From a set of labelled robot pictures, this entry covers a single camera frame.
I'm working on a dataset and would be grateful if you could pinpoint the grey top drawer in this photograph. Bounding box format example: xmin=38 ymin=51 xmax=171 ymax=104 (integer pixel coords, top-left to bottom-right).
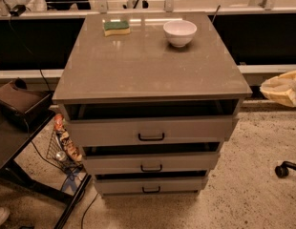
xmin=67 ymin=99 xmax=239 ymax=147

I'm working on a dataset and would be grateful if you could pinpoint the grey drawer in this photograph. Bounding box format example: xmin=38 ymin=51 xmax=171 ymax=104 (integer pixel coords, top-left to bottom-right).
xmin=95 ymin=170 xmax=208 ymax=196
xmin=82 ymin=142 xmax=222 ymax=175
xmin=67 ymin=99 xmax=239 ymax=147

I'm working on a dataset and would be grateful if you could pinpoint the grey drawer cabinet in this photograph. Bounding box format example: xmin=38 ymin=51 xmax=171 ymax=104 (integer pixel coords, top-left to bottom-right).
xmin=52 ymin=11 xmax=253 ymax=196

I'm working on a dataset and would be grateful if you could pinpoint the grey middle drawer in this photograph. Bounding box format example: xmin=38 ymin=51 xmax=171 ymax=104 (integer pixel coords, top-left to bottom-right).
xmin=82 ymin=142 xmax=222 ymax=175

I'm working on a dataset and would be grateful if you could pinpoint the grey bottom drawer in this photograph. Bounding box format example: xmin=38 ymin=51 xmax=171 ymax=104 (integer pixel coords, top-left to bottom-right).
xmin=95 ymin=170 xmax=208 ymax=196

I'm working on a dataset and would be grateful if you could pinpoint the black chair caster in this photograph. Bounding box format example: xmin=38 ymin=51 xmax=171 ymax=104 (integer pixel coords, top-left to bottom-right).
xmin=275 ymin=161 xmax=296 ymax=178

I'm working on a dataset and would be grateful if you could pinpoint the white ceramic bowl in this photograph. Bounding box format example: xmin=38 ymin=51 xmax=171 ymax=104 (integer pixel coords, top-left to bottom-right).
xmin=163 ymin=20 xmax=197 ymax=48

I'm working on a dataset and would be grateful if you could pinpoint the green yellow sponge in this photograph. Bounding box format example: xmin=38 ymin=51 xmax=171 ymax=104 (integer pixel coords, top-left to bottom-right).
xmin=103 ymin=21 xmax=131 ymax=36

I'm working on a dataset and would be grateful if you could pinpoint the brown black box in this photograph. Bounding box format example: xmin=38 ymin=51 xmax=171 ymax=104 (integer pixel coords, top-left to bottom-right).
xmin=0 ymin=78 xmax=52 ymax=129

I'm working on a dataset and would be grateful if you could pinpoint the black side table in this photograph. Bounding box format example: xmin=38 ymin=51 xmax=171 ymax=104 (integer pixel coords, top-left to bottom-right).
xmin=0 ymin=108 xmax=93 ymax=229

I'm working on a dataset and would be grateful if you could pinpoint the black power adapter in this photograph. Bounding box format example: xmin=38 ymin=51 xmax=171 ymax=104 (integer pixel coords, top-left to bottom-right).
xmin=10 ymin=5 xmax=26 ymax=16

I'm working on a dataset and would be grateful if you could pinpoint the white shoe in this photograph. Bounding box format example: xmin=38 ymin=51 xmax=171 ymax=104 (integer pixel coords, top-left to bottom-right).
xmin=0 ymin=207 xmax=10 ymax=226

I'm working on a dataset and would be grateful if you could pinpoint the black floor cable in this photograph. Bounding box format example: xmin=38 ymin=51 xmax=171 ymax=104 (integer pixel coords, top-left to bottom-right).
xmin=23 ymin=117 xmax=100 ymax=229

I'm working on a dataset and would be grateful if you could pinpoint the black wire basket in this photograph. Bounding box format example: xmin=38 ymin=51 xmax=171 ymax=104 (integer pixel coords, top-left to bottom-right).
xmin=47 ymin=114 xmax=82 ymax=172

